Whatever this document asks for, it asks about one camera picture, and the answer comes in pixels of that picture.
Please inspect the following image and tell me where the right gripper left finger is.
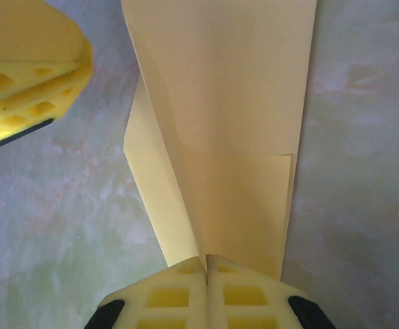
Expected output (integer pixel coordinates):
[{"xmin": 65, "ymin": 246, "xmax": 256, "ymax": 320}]
[{"xmin": 86, "ymin": 256, "xmax": 209, "ymax": 329}]

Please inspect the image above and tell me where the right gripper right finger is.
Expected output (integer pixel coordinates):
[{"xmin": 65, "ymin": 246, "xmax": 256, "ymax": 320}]
[{"xmin": 206, "ymin": 254, "xmax": 337, "ymax": 329}]

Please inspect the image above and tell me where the pale yellow paper sheet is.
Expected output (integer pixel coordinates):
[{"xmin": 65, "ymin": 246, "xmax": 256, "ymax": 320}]
[{"xmin": 120, "ymin": 0, "xmax": 319, "ymax": 280}]

